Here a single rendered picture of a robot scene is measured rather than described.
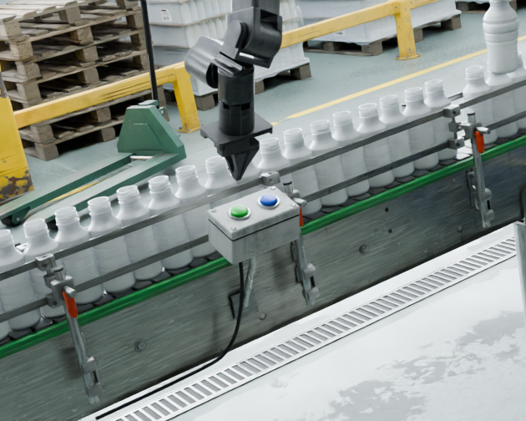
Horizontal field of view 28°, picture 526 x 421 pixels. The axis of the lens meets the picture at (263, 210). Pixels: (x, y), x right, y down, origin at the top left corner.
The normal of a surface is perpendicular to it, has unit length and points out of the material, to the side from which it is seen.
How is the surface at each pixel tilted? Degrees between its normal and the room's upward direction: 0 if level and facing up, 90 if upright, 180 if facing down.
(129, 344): 90
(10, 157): 91
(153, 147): 90
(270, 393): 0
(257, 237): 110
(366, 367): 0
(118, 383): 90
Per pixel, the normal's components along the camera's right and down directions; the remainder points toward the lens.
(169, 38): -0.83, 0.32
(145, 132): -0.60, 0.36
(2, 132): 0.53, 0.17
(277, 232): 0.56, 0.47
